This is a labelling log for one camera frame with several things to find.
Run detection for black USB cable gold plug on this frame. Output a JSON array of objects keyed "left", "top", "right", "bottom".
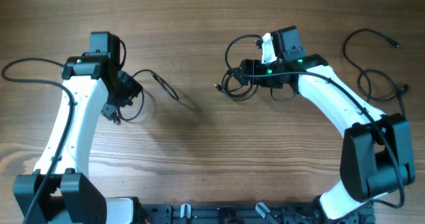
[{"left": 342, "top": 28, "right": 409, "bottom": 118}]

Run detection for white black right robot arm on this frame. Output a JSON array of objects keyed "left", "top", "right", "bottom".
[{"left": 232, "top": 26, "right": 416, "bottom": 223}]

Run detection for black USB cable blue plug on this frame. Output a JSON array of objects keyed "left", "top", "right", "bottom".
[{"left": 112, "top": 68, "right": 180, "bottom": 124}]

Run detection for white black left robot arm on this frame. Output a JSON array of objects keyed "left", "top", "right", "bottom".
[{"left": 13, "top": 31, "right": 147, "bottom": 223}]

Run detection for thin black short cable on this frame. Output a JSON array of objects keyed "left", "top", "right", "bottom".
[{"left": 214, "top": 69, "right": 260, "bottom": 102}]

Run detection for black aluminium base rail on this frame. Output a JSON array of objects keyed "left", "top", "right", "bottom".
[{"left": 136, "top": 203, "right": 376, "bottom": 224}]

